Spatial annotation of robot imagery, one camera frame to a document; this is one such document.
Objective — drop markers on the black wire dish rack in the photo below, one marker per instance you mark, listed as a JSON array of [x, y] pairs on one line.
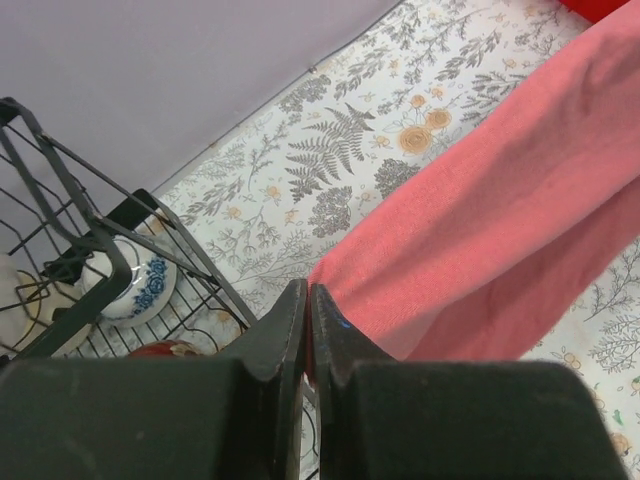
[[57, 209]]

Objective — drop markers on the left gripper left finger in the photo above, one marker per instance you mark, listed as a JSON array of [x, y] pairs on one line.
[[233, 415]]

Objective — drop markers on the floral table mat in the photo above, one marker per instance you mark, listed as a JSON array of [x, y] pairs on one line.
[[273, 201]]

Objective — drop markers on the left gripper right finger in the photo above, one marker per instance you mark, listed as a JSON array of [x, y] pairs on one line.
[[379, 418]]

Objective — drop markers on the red ceramic bowl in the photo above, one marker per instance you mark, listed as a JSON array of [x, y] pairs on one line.
[[177, 348]]

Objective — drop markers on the blue white floral teapot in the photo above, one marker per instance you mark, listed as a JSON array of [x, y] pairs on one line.
[[153, 281]]

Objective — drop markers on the red plastic bin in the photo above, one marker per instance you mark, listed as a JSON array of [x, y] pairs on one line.
[[593, 10]]

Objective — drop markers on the pink red t shirt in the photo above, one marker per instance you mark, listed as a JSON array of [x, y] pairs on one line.
[[477, 256]]

